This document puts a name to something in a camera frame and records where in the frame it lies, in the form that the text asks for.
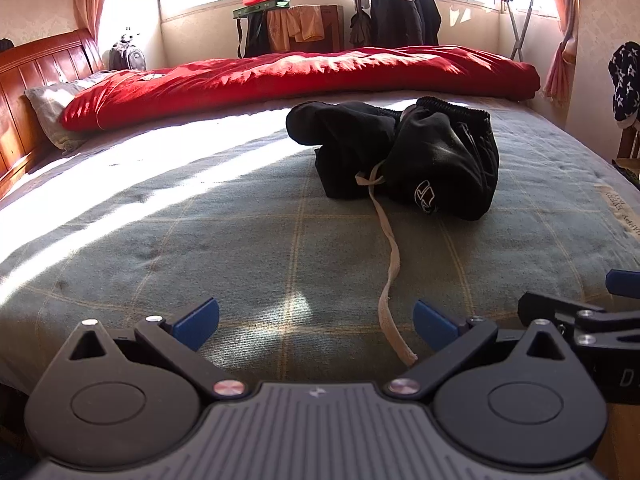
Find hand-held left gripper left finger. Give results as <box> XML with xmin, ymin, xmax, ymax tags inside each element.
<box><xmin>69</xmin><ymin>297</ymin><xmax>246</xmax><ymax>402</ymax></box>

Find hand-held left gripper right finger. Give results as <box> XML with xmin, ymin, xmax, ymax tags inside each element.
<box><xmin>382</xmin><ymin>300</ymin><xmax>571</xmax><ymax>403</ymax></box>

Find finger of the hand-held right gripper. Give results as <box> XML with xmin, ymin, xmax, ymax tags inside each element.
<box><xmin>606</xmin><ymin>269</ymin><xmax>640</xmax><ymax>298</ymax></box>
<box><xmin>517</xmin><ymin>291</ymin><xmax>640</xmax><ymax>348</ymax></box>

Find black logo pants with drawstring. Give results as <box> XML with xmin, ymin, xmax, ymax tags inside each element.
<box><xmin>315</xmin><ymin>96</ymin><xmax>501</xmax><ymax>367</ymax></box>

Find metal clothes rack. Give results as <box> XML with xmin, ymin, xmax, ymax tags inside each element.
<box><xmin>348</xmin><ymin>0</ymin><xmax>536</xmax><ymax>63</ymax></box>

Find grey plaid bed blanket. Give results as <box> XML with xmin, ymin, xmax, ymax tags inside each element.
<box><xmin>0</xmin><ymin>92</ymin><xmax>640</xmax><ymax>411</ymax></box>

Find wooden chair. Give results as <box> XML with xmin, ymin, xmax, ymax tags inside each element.
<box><xmin>616</xmin><ymin>125</ymin><xmax>640</xmax><ymax>161</ymax></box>

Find dark star-print cloth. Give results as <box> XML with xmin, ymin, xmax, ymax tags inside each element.
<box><xmin>607</xmin><ymin>42</ymin><xmax>640</xmax><ymax>128</ymax></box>

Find grey pillow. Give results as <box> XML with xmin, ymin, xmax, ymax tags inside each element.
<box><xmin>24</xmin><ymin>71</ymin><xmax>116</xmax><ymax>156</ymax></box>

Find red quilt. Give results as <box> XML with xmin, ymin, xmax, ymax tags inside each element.
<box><xmin>60</xmin><ymin>45</ymin><xmax>542</xmax><ymax>133</ymax></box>

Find grey backpack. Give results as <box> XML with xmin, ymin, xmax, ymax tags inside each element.
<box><xmin>107</xmin><ymin>30</ymin><xmax>147</xmax><ymax>72</ymax></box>

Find wooden bed headboard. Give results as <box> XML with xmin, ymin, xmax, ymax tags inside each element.
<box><xmin>0</xmin><ymin>29</ymin><xmax>106</xmax><ymax>198</ymax></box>

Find plain black jacket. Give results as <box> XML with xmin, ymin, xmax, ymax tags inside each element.
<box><xmin>412</xmin><ymin>0</ymin><xmax>443</xmax><ymax>47</ymax></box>

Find orange hanging cloth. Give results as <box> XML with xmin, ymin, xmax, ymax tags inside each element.
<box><xmin>266</xmin><ymin>6</ymin><xmax>327</xmax><ymax>53</ymax></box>

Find black jacket with badge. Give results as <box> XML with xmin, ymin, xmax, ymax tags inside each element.
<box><xmin>369</xmin><ymin>0</ymin><xmax>421</xmax><ymax>50</ymax></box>

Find green board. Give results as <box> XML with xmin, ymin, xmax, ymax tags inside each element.
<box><xmin>231</xmin><ymin>0</ymin><xmax>292</xmax><ymax>18</ymax></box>

